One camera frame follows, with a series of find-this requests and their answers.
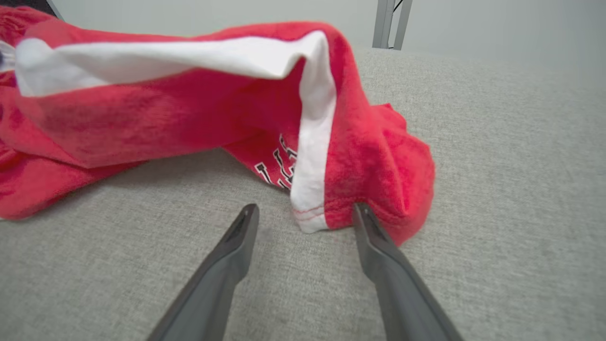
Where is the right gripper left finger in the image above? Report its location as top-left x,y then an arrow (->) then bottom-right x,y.
147,204 -> 260,341

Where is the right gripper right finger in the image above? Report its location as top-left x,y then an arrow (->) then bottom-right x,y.
353,203 -> 464,341

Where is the red white jersey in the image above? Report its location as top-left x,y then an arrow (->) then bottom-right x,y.
0,6 -> 436,247

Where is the grey fabric sofa cushion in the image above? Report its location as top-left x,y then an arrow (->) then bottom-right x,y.
0,46 -> 606,341

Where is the grey metal post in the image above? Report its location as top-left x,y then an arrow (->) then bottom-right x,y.
373,0 -> 413,51

